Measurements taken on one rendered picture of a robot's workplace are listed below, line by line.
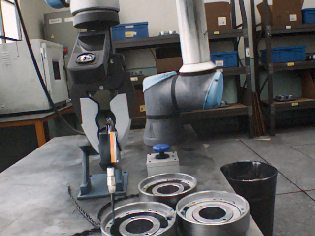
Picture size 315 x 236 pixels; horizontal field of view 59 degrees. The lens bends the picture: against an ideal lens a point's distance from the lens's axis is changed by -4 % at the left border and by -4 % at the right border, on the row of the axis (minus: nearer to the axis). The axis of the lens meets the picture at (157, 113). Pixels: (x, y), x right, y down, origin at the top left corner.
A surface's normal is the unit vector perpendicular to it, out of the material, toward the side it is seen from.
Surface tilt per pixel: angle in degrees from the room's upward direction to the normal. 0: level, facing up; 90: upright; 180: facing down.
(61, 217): 0
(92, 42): 31
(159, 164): 90
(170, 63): 82
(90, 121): 90
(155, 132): 72
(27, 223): 0
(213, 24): 93
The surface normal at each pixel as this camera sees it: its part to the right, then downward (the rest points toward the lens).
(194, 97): -0.38, 0.39
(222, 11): -0.03, 0.21
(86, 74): 0.08, 0.63
